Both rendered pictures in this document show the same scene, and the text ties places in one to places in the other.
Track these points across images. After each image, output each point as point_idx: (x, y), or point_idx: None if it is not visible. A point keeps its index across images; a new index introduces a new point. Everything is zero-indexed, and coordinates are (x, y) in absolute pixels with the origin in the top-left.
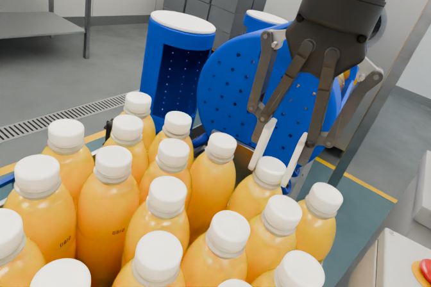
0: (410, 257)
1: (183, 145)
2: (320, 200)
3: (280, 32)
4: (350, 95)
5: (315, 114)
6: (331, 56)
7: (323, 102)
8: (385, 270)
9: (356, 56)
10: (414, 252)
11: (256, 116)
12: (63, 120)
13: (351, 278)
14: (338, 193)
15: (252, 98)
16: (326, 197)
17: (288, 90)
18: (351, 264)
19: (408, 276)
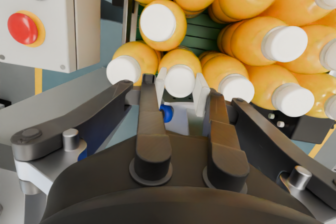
0: (47, 44)
1: (280, 54)
2: (126, 59)
3: (316, 214)
4: (98, 118)
5: (152, 97)
6: (151, 147)
7: (144, 104)
8: (65, 15)
9: (79, 172)
10: (44, 53)
11: (225, 100)
12: None
13: (98, 55)
14: (111, 79)
15: (248, 106)
16: (121, 65)
17: (204, 130)
18: (107, 143)
19: (47, 19)
